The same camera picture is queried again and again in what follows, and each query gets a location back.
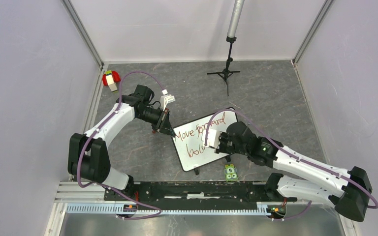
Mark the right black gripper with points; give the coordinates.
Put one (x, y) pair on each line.
(220, 149)

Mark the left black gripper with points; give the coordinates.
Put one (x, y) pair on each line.
(164, 125)

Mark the white whiteboard black frame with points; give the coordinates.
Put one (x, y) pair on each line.
(189, 145)

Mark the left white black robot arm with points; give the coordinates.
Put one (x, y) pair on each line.
(88, 156)

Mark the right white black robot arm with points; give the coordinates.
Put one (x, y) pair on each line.
(346, 191)

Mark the green toy block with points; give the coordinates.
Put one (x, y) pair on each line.
(230, 172)

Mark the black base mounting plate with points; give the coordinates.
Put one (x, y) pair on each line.
(204, 195)

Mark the black tripod stand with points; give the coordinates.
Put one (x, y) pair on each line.
(226, 72)

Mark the red multicolour toy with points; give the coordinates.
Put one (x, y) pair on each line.
(110, 80)

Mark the grey cylinder on stand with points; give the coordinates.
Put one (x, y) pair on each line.
(235, 17)

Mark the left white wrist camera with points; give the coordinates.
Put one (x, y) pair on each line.
(165, 99)

